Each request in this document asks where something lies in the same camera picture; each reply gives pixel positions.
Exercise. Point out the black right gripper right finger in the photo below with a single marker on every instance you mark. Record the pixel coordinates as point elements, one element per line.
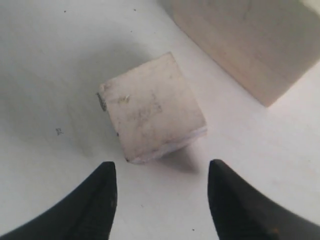
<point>241,212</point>

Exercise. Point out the small wooden cube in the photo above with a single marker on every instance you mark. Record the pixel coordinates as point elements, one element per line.
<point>152,109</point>

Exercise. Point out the large pale wooden cube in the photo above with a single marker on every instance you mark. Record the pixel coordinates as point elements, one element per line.
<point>265,45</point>

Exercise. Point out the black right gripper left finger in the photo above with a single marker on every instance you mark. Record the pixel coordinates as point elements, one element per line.
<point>87,213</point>

